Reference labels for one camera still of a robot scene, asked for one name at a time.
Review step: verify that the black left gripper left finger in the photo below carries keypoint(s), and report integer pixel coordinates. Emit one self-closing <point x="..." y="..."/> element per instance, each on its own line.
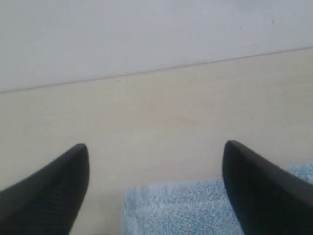
<point x="48" y="201"/>

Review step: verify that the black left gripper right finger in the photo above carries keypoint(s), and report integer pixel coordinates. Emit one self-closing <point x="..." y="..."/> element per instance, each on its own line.
<point x="266" y="199"/>

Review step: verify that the light blue terry towel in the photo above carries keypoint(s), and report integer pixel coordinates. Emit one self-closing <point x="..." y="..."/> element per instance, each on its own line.
<point x="184" y="208"/>

